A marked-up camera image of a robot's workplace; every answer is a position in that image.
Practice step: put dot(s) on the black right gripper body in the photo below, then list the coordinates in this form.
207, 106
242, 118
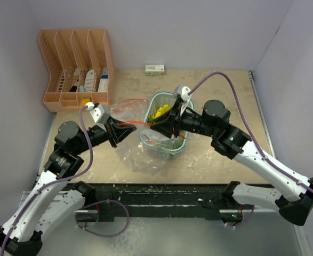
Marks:
177, 117

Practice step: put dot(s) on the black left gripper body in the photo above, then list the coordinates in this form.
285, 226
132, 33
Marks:
107, 126

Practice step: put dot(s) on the clear zip bag orange zipper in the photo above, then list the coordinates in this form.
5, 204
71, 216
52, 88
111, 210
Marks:
144, 150

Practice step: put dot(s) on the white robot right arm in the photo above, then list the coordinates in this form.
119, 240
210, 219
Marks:
291, 194

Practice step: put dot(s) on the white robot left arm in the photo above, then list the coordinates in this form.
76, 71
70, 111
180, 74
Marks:
39, 215

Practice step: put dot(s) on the yellow banana bunch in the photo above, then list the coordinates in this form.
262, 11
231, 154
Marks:
161, 110

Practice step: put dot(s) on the yellow block in organizer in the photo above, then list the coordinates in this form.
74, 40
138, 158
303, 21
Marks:
85, 101

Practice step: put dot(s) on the white blue box in organizer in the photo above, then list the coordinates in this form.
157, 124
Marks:
104, 81

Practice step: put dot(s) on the white bottle in organizer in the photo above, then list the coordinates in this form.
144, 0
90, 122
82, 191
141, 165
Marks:
89, 81

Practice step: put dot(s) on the small green white box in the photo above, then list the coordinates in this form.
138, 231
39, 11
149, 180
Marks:
154, 70

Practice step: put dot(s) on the pink plastic file organizer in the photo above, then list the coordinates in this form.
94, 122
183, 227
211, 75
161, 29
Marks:
69, 54

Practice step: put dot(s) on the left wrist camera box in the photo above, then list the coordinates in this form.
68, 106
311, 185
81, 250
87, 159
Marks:
99, 113

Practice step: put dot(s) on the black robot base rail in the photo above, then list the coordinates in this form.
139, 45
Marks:
152, 200

